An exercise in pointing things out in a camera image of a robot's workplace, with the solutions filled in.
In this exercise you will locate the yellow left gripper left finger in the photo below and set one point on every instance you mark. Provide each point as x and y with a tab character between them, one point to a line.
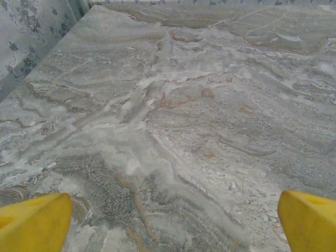
34	223

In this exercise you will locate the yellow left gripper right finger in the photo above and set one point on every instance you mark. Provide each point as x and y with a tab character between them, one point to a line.
309	223

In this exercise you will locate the aluminium frame post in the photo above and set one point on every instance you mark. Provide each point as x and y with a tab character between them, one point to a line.
78	8

